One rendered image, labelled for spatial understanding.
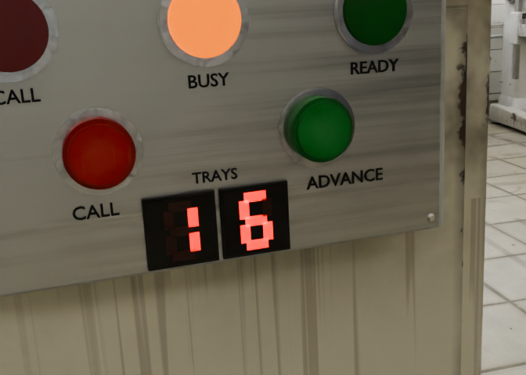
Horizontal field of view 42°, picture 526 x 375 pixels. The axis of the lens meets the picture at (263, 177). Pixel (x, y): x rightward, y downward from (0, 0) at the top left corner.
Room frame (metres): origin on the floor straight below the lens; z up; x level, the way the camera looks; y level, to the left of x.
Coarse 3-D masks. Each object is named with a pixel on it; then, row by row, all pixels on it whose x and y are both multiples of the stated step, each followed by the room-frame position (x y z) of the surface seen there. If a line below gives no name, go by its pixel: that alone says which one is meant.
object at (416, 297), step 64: (448, 0) 0.37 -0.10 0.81; (448, 64) 0.37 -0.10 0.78; (448, 128) 0.37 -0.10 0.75; (448, 192) 0.37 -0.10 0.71; (320, 256) 0.35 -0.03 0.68; (384, 256) 0.36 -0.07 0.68; (448, 256) 0.37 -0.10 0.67; (0, 320) 0.30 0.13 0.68; (64, 320) 0.31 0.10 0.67; (128, 320) 0.32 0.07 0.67; (192, 320) 0.33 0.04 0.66; (256, 320) 0.34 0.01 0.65; (320, 320) 0.35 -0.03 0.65; (384, 320) 0.36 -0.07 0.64; (448, 320) 0.37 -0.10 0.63
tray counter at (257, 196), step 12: (252, 192) 0.30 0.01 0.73; (264, 192) 0.30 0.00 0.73; (240, 204) 0.30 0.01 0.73; (264, 204) 0.30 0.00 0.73; (240, 216) 0.30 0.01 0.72; (252, 216) 0.30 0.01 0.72; (264, 216) 0.30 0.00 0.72; (240, 228) 0.30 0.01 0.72; (264, 228) 0.30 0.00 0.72; (252, 240) 0.30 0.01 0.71; (264, 240) 0.30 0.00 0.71
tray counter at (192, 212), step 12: (168, 204) 0.29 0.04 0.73; (180, 204) 0.29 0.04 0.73; (168, 216) 0.29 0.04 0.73; (192, 216) 0.29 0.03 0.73; (168, 228) 0.29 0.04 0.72; (180, 228) 0.29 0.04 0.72; (192, 228) 0.29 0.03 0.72; (168, 240) 0.29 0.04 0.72; (192, 240) 0.29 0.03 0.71; (168, 252) 0.29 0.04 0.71; (180, 252) 0.29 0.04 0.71; (192, 252) 0.29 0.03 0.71
